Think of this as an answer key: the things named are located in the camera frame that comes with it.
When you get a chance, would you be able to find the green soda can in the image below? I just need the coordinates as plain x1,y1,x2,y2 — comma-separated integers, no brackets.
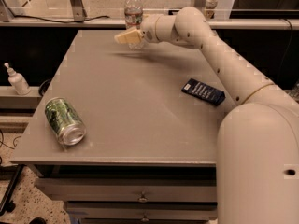
45,97,86,146

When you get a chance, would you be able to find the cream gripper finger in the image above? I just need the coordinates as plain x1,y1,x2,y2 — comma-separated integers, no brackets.
114,27,143,44

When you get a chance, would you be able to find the grey top drawer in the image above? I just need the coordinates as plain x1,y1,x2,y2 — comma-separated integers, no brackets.
35,178,217,203

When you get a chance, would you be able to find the white pump dispenser bottle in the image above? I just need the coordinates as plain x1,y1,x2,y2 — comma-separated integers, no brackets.
4,63,31,95

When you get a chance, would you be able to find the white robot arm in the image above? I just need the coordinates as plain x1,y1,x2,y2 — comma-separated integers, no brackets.
115,7,299,224

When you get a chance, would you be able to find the grey drawer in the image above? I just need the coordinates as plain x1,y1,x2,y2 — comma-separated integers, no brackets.
35,178,217,203
65,202,217,221

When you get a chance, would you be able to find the dark blue snack packet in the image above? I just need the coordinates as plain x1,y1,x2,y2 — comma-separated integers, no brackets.
181,78,226,106

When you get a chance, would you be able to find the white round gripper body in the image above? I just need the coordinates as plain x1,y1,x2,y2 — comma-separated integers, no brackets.
140,14,162,43

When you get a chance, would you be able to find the clear plastic water bottle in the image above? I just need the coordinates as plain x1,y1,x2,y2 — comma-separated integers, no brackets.
123,0,146,50

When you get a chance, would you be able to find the black cable on ledge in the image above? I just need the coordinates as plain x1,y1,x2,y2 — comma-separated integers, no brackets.
0,0,110,24

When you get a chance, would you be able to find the black cable on floor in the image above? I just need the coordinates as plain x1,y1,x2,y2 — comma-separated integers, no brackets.
0,129,22,151

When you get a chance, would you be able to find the grey lower drawer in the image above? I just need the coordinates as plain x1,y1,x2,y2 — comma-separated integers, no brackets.
65,202,217,221

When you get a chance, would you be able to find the left metal frame bracket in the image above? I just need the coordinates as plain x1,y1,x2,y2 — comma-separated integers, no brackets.
69,0,87,22

